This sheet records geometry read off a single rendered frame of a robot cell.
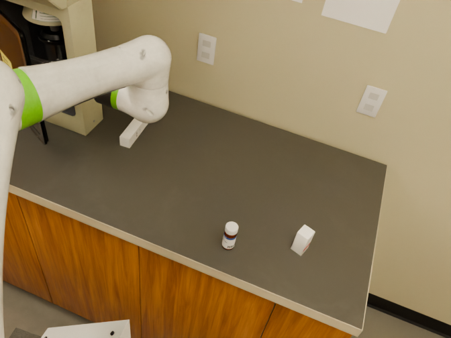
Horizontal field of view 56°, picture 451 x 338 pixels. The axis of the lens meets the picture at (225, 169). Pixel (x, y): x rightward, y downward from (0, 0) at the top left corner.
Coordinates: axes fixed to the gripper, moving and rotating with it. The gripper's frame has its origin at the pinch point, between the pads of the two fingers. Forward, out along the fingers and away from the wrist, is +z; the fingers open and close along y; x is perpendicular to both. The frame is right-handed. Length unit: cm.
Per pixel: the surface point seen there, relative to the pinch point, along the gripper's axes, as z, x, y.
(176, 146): -34, 34, -22
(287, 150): -71, 34, -40
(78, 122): -1.4, 28.7, -11.3
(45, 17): 6.8, -5.9, -14.0
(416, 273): -143, 90, -55
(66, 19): -2.6, -9.2, -11.3
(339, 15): -73, -14, -54
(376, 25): -85, -14, -54
